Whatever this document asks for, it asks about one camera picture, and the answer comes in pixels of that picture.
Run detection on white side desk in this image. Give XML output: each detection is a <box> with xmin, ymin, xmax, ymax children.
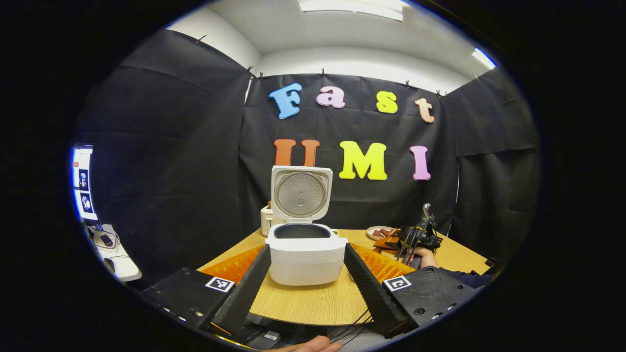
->
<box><xmin>84</xmin><ymin>222</ymin><xmax>142</xmax><ymax>283</ymax></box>

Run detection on white rice cooker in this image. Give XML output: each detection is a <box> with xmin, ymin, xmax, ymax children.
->
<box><xmin>265</xmin><ymin>165</ymin><xmax>349</xmax><ymax>286</ymax></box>

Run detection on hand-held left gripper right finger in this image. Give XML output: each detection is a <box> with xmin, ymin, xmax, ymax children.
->
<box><xmin>344</xmin><ymin>242</ymin><xmax>480</xmax><ymax>339</ymax></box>

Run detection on long ceiling light panel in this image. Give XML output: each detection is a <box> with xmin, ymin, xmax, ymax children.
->
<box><xmin>298</xmin><ymin>0</ymin><xmax>404</xmax><ymax>22</ymax></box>

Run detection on black backdrop cloth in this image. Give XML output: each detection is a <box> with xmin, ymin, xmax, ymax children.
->
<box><xmin>73</xmin><ymin>29</ymin><xmax>541</xmax><ymax>289</ymax></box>

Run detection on thin black cables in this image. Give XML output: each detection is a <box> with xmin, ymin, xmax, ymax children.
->
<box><xmin>328</xmin><ymin>308</ymin><xmax>375</xmax><ymax>343</ymax></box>

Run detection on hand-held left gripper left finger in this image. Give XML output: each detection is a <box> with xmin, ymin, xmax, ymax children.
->
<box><xmin>142</xmin><ymin>243</ymin><xmax>272</xmax><ymax>337</ymax></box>

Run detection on white toaster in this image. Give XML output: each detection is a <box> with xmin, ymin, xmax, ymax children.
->
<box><xmin>260</xmin><ymin>201</ymin><xmax>274</xmax><ymax>237</ymax></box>

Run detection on computer monitor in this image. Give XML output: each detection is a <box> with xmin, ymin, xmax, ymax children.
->
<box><xmin>72</xmin><ymin>146</ymin><xmax>98</xmax><ymax>221</ymax></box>

